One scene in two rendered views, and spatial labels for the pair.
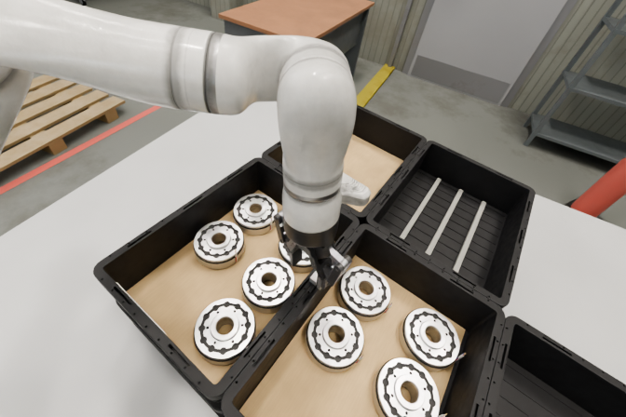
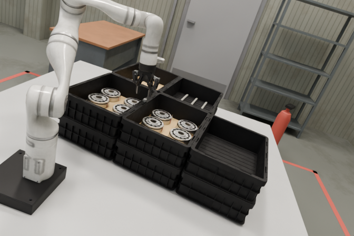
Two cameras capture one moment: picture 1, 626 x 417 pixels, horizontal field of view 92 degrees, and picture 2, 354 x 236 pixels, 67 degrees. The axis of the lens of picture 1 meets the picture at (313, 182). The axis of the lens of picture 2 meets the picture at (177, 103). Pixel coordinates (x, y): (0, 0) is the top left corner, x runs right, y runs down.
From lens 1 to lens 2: 90 cm
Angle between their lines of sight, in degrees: 26
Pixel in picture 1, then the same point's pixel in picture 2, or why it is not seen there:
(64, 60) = (108, 8)
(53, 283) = (6, 122)
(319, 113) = (156, 24)
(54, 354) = (20, 142)
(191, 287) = not seen: hidden behind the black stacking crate
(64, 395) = not seen: hidden behind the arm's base
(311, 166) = (152, 40)
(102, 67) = (114, 10)
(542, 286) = not seen: hidden behind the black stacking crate
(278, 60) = (145, 17)
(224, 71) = (138, 15)
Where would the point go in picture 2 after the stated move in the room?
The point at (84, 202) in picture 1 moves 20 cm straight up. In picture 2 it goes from (7, 97) to (8, 60)
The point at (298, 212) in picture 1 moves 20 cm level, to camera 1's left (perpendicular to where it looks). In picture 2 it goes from (147, 57) to (98, 45)
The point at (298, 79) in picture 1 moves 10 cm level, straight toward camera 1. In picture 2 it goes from (153, 17) to (158, 22)
